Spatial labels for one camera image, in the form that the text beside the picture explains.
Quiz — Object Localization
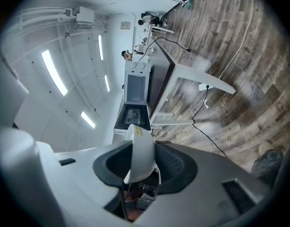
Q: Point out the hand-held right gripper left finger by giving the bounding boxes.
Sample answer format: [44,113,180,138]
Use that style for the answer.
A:
[35,140,134,227]

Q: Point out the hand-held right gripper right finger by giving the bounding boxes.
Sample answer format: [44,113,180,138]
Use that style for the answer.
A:
[135,141,274,227]

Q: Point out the white bowl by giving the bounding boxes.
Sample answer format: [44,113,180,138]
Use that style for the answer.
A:
[123,123,157,184]

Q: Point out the white microwave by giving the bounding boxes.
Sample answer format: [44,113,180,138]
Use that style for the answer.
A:
[113,61,152,133]

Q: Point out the person's dark patterned trousers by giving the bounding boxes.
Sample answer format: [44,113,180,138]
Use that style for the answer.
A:
[250,149,284,181]

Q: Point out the person's beige shoe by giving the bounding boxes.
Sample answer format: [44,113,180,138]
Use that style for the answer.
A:
[258,140,276,154]

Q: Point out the white power strip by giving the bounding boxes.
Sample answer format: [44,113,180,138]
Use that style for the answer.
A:
[198,83,216,92]

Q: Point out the clear plastic jar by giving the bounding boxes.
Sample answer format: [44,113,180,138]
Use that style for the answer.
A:
[146,46,158,57]

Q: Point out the white air conditioner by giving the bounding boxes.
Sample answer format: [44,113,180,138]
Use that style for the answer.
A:
[75,6,95,30]

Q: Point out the long wooden desk white legs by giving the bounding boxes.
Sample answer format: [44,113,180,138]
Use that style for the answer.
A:
[147,24,175,36]

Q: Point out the white ceiling pipes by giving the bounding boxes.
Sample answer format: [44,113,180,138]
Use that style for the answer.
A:
[18,7,76,30]

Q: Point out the black floor cable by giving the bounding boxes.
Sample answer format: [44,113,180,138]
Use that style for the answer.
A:
[191,85,229,159]

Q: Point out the white floor cable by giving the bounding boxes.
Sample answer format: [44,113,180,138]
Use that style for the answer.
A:
[217,0,255,79]

